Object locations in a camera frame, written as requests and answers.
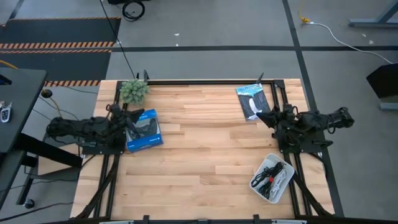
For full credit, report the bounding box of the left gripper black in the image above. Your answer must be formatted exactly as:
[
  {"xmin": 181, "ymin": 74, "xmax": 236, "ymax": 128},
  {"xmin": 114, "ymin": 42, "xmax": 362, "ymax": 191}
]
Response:
[{"xmin": 107, "ymin": 104, "xmax": 146, "ymax": 140}]

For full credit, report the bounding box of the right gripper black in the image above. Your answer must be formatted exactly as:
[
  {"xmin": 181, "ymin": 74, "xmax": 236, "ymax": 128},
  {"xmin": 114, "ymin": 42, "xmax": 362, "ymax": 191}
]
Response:
[{"xmin": 256, "ymin": 104, "xmax": 301, "ymax": 139}]

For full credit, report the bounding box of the black cable with red tie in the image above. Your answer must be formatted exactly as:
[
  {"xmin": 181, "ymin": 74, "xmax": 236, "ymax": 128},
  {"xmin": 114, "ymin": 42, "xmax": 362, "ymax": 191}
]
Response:
[{"xmin": 257, "ymin": 161, "xmax": 285, "ymax": 200}]

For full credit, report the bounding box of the plain black USB-C cable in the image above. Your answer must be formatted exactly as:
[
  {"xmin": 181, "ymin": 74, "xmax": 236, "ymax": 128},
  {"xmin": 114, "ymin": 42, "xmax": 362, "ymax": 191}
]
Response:
[{"xmin": 250, "ymin": 167, "xmax": 271, "ymax": 189}]

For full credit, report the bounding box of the green artificial plant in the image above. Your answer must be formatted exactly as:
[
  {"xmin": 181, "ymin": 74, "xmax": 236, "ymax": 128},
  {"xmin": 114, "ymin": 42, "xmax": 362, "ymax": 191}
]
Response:
[{"xmin": 119, "ymin": 79, "xmax": 150, "ymax": 106}]

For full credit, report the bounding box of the blue game controller box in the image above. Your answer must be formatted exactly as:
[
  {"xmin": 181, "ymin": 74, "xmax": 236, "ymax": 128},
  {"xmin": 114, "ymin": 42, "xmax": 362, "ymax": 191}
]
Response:
[{"xmin": 126, "ymin": 108, "xmax": 164, "ymax": 153}]

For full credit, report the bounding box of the white plastic tray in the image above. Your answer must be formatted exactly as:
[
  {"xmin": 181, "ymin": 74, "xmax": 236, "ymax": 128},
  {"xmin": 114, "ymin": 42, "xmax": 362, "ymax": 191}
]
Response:
[{"xmin": 248, "ymin": 152, "xmax": 295, "ymax": 205}]

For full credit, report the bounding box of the black mat with hazard stripes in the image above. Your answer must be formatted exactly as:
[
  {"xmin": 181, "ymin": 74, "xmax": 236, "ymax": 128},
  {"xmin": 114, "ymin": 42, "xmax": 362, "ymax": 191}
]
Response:
[
  {"xmin": 0, "ymin": 17, "xmax": 121, "ymax": 50},
  {"xmin": 0, "ymin": 49, "xmax": 112, "ymax": 87}
]

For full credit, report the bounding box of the black desk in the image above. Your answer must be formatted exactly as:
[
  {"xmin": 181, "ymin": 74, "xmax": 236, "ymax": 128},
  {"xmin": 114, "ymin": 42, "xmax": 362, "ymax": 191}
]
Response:
[{"xmin": 0, "ymin": 67, "xmax": 83, "ymax": 209}]

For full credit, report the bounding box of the black box on grey base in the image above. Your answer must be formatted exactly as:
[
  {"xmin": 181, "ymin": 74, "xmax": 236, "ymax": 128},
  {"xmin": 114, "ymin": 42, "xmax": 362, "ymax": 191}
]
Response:
[{"xmin": 366, "ymin": 63, "xmax": 398, "ymax": 111}]

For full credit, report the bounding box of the white handheld device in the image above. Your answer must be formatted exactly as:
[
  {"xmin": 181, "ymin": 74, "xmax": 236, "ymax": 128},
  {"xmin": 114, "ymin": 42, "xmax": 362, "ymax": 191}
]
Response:
[{"xmin": 0, "ymin": 101, "xmax": 13, "ymax": 124}]

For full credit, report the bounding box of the grey metal table leg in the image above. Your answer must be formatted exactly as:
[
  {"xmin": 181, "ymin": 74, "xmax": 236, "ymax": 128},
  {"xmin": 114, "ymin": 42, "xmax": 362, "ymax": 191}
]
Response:
[{"xmin": 348, "ymin": 0, "xmax": 398, "ymax": 29}]

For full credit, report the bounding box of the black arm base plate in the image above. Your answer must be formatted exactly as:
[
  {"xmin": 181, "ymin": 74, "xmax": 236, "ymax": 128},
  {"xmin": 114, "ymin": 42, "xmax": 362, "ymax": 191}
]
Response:
[
  {"xmin": 81, "ymin": 130, "xmax": 127, "ymax": 156},
  {"xmin": 276, "ymin": 129, "xmax": 333, "ymax": 154}
]

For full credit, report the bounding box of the black aluminium rig frame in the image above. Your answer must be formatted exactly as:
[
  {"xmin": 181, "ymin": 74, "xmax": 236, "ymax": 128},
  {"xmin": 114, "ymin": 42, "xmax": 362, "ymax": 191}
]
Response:
[{"xmin": 71, "ymin": 70, "xmax": 345, "ymax": 224}]

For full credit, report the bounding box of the long thin black cable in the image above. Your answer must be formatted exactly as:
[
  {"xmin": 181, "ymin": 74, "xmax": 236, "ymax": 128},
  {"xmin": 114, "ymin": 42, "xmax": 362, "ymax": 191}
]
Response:
[{"xmin": 99, "ymin": 0, "xmax": 137, "ymax": 79}]

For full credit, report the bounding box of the coiled black floor cable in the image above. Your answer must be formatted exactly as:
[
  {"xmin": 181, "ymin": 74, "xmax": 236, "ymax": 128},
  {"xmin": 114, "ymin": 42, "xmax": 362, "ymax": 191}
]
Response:
[{"xmin": 121, "ymin": 0, "xmax": 146, "ymax": 22}]

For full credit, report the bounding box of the yellow floor cable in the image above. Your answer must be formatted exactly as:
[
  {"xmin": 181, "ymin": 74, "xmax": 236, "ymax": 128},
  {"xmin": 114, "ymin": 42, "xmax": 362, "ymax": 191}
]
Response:
[{"xmin": 297, "ymin": 0, "xmax": 311, "ymax": 24}]

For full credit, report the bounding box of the white floor cable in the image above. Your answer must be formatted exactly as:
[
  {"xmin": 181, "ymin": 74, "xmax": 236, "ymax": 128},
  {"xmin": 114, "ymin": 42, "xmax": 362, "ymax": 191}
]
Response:
[{"xmin": 309, "ymin": 21, "xmax": 393, "ymax": 65}]

